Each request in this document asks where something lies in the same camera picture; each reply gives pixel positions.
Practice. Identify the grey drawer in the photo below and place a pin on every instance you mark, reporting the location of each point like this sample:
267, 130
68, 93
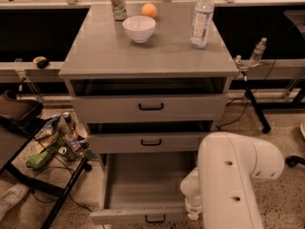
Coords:
145, 143
149, 108
143, 187

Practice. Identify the large clear water bottle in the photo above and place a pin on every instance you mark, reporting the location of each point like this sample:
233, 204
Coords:
202, 20

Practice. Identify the small water bottle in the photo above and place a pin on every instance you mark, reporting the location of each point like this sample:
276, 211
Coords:
258, 51

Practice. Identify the white bowl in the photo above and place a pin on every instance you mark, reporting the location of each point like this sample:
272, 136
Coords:
139, 28

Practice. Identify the black chair caster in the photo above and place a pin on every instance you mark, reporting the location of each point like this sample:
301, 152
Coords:
292, 161

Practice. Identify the black metal table frame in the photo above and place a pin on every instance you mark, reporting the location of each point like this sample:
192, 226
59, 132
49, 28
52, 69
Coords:
12, 144

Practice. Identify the grey drawer cabinet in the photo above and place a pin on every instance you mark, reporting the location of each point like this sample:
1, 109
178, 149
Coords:
105, 62

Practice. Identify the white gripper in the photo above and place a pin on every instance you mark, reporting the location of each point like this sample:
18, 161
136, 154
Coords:
193, 206

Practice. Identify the pile of snack packages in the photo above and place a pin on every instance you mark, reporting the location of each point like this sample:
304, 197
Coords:
61, 135

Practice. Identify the white shoe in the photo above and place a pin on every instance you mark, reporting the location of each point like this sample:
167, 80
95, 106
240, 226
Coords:
12, 197

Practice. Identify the black tripod leg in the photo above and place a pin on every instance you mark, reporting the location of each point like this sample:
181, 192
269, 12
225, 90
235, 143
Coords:
261, 116

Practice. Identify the green snack bag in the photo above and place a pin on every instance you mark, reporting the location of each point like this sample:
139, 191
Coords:
39, 160

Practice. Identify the tan shoe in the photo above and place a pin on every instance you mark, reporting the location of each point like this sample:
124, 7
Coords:
302, 129

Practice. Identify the orange fruit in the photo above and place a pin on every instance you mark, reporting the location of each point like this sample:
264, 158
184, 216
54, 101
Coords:
149, 10

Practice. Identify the green soda can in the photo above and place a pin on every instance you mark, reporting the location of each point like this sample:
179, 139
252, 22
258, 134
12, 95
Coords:
119, 10

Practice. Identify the brown bag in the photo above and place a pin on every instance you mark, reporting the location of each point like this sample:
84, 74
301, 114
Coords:
17, 114

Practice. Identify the black tape measure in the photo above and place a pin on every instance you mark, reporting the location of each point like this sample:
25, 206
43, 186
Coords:
41, 62

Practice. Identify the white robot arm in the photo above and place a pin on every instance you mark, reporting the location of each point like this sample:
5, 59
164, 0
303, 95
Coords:
219, 189

